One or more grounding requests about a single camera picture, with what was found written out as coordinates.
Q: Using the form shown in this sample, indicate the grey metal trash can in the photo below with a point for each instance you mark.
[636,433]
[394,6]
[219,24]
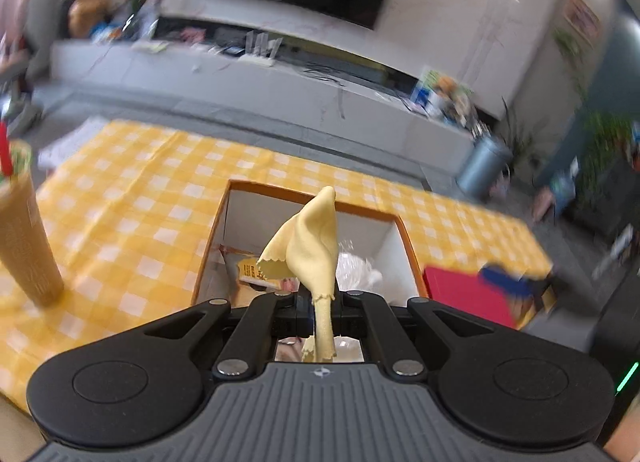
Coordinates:
[484,166]

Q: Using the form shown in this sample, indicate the white wifi router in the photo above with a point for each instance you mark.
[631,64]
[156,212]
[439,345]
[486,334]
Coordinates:
[260,49]

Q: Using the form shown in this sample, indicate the white paper sheets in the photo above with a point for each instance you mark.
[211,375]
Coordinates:
[55,154]

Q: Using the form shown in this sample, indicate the pink small heater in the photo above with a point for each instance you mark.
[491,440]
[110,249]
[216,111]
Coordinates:
[543,202]

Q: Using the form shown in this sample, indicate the white marble tv console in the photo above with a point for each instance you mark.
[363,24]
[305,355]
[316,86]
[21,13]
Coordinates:
[315,101]

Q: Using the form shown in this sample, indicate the teddy bear figurine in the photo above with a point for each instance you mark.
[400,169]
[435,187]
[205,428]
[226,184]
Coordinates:
[450,97]

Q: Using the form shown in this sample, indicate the yellow checkered tablecloth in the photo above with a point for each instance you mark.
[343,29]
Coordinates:
[128,217]

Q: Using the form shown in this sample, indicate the orange cardboard storage box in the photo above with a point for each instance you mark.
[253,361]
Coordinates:
[249,216]

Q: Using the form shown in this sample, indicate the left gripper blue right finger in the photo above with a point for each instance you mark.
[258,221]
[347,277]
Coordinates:
[367,317]

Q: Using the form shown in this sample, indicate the framed wall picture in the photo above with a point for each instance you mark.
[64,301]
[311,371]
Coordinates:
[582,19]

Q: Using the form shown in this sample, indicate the potted floor plant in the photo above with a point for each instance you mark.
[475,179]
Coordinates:
[522,139]

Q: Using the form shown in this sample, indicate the gold round vase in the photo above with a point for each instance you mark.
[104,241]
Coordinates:
[84,15]

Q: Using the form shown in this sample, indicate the red cube box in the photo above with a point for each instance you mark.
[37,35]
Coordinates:
[470,294]

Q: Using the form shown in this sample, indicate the clear plastic bag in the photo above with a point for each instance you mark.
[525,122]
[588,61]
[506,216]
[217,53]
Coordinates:
[354,272]

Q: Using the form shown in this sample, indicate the silver wet wipes pack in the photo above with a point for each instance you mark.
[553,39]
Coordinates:
[249,276]

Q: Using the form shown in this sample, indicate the milk tea plastic cup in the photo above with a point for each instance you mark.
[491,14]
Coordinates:
[25,249]

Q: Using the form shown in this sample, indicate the yellow microfiber cloth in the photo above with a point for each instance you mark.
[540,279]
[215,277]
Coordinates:
[305,247]

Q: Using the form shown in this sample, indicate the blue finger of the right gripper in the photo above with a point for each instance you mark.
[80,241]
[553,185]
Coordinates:
[511,285]

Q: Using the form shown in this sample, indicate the trailing green ivy plant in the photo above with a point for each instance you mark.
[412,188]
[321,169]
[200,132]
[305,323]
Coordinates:
[608,136]

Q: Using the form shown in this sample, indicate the red drinking straw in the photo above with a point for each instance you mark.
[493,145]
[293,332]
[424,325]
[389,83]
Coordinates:
[7,167]

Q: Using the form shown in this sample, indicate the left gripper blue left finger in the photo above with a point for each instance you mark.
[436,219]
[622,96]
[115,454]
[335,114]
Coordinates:
[254,341]

